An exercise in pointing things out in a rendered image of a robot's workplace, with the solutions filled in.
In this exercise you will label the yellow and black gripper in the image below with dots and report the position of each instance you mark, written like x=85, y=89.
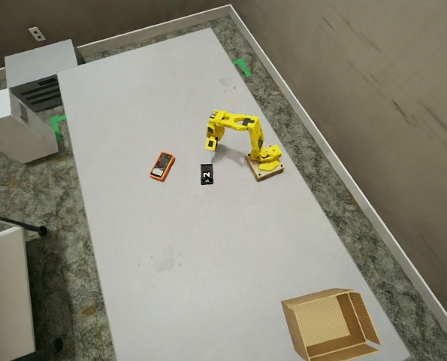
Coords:
x=211, y=142

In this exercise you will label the orange digital multimeter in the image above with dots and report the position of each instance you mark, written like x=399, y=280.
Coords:
x=162, y=166

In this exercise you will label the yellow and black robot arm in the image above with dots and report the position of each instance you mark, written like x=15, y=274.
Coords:
x=224, y=119

